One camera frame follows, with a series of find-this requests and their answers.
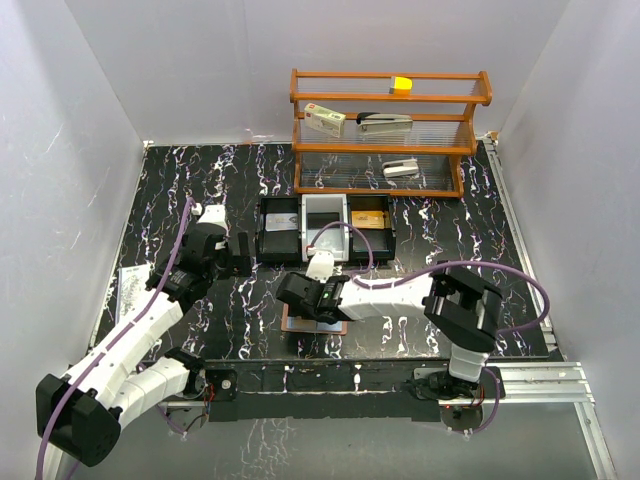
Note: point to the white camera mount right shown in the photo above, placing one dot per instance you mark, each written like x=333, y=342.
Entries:
x=320, y=264

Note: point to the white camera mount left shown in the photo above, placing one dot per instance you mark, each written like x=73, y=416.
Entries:
x=210, y=218

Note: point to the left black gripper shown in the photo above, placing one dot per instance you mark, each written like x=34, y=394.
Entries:
x=232, y=255

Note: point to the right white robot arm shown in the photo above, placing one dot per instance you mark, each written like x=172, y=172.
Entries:
x=460, y=303

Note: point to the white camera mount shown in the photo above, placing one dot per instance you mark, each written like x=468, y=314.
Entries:
x=320, y=264
x=210, y=218

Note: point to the gold magnetic stripe card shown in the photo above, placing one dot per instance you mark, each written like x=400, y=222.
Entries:
x=370, y=219

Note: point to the white staples box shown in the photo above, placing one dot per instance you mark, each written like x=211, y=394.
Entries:
x=324, y=120

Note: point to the pink leather card holder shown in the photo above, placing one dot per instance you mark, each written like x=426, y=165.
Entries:
x=297, y=324

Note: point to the left black tray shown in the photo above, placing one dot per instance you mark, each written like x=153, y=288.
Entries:
x=278, y=247

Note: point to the orange wooden shelf rack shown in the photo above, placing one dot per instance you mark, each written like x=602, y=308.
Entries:
x=442, y=106

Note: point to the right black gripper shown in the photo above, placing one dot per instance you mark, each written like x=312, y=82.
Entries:
x=298, y=293

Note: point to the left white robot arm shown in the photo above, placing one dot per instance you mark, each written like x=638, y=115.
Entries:
x=84, y=411

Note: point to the white paper label sheet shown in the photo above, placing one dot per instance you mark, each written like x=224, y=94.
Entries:
x=131, y=283

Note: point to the yellow sticky note block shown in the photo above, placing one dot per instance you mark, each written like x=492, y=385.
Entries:
x=400, y=86

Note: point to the middle white tray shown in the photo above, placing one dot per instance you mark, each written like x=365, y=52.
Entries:
x=318, y=210

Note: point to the silver VIP card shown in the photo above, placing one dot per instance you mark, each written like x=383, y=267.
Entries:
x=278, y=222

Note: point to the black front base bar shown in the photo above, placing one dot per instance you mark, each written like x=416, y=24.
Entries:
x=338, y=389

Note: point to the black tray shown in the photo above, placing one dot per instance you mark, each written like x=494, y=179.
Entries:
x=382, y=242
x=278, y=247

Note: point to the grey black stapler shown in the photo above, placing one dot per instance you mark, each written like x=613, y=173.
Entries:
x=373, y=123

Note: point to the right black tray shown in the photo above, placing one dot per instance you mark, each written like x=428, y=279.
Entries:
x=382, y=242

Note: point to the small white hole punch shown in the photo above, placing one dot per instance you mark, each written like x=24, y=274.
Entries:
x=400, y=168

